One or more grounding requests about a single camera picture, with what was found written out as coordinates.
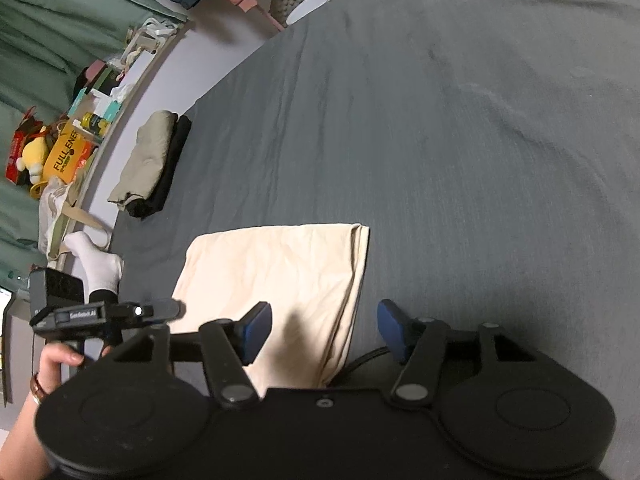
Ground cream beige garment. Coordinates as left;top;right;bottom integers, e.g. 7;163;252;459
169;223;370;393

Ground bare left forearm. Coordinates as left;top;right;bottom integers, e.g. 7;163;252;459
0;393;51;480

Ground person's left hand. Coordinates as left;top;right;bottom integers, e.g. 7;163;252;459
37;341;86;394

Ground white sock foot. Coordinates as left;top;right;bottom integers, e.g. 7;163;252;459
64;231;124;301

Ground folded black garment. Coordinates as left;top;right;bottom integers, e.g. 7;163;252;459
126;115;192;220

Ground beige tote bag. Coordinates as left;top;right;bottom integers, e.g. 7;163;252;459
38;168;112;270

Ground folded khaki garment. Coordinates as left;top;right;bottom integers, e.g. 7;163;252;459
107;110;178;211

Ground orange cardboard box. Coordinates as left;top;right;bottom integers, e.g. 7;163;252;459
42;126;96;184

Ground cluttered windowsill shelf items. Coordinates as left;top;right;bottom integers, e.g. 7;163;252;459
4;18;182;197

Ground yellow plush toy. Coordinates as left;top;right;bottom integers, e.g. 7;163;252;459
15;132;49;184

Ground dark grey bed sheet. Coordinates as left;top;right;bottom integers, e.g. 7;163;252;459
114;0;639;410

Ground green curtain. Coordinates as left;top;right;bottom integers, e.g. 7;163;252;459
0;0;189;281

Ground white bucket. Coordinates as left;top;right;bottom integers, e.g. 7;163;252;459
285;0;331;26

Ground black cable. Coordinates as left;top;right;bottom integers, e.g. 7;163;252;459
324;346;396;389

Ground black camera box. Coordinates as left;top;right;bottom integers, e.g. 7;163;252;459
28;268;85;315

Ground wrist bracelet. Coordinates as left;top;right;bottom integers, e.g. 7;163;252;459
28;372;49;406

